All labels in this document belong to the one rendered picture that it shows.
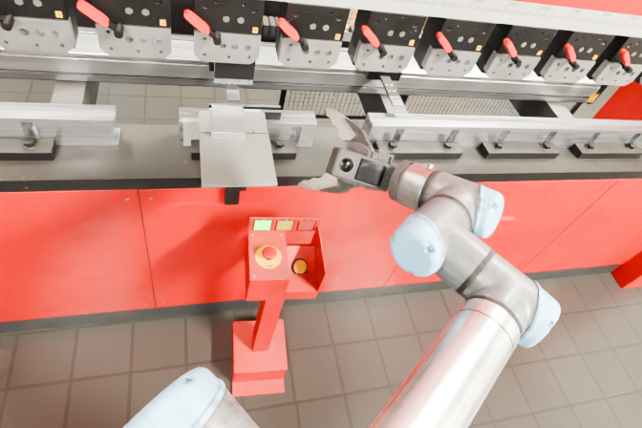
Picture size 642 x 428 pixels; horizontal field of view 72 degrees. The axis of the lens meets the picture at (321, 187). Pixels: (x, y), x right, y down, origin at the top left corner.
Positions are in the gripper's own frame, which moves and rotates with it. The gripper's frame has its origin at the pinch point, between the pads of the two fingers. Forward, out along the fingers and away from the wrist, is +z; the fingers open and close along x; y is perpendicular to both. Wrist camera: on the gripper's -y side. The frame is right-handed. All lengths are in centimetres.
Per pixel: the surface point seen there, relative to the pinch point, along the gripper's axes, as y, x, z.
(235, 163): 12.4, -11.5, 28.6
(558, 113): 133, 42, -15
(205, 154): 8.1, -11.7, 35.0
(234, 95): 22, 5, 47
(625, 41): 84, 57, -33
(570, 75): 83, 44, -23
